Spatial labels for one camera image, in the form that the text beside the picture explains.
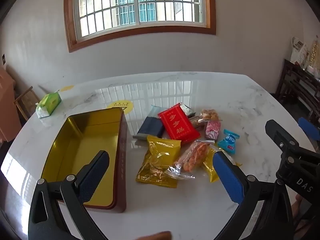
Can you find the red tin box gold inside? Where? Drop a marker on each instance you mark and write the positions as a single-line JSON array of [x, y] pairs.
[[82, 135]]

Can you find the pink patterned snack packet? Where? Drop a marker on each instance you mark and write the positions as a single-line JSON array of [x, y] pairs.
[[212, 130]]

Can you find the blue candy packet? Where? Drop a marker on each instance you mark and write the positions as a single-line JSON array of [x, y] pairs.
[[228, 141]]

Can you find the large yellow snack packet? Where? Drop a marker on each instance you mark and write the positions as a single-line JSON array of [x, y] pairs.
[[157, 160]]

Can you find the green tissue pack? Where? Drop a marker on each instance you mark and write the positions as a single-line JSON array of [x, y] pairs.
[[50, 102]]

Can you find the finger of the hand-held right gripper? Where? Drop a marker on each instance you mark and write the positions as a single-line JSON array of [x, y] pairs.
[[277, 135], [310, 130]]

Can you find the large round yellow sticker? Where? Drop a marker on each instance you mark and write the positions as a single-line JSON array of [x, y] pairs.
[[120, 104]]

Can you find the navy snack packet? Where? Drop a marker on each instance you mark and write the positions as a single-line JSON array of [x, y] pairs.
[[150, 127]]

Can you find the dark wooden cabinet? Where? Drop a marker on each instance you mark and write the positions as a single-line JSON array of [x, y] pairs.
[[295, 80]]

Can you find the person's right hand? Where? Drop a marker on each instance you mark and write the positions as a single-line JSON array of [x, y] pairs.
[[298, 206]]

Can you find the clear packet of brown snacks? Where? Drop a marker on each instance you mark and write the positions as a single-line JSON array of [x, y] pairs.
[[208, 115]]

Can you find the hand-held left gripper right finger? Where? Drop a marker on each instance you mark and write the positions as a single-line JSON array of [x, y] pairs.
[[227, 177]]

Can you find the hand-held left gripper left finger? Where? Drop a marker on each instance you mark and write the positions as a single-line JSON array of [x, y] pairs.
[[95, 177]]

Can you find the printed paper box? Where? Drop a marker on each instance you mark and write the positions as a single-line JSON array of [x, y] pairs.
[[298, 52]]

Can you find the wooden chair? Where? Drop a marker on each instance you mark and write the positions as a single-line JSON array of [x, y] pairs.
[[25, 97]]

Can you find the small yellow snack packet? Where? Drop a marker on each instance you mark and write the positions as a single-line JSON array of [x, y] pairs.
[[210, 170]]

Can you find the silver red snack packet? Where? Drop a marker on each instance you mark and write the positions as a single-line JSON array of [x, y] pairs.
[[187, 110]]

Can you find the barred window with wooden frame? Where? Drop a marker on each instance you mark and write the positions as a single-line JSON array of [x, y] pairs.
[[140, 5]]

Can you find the clear packet of orange snacks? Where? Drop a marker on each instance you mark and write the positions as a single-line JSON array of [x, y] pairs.
[[195, 155]]

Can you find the gold patterned packaging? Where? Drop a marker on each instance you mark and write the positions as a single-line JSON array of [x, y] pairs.
[[314, 52]]

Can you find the black wall switch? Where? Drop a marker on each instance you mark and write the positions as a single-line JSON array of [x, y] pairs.
[[3, 59]]

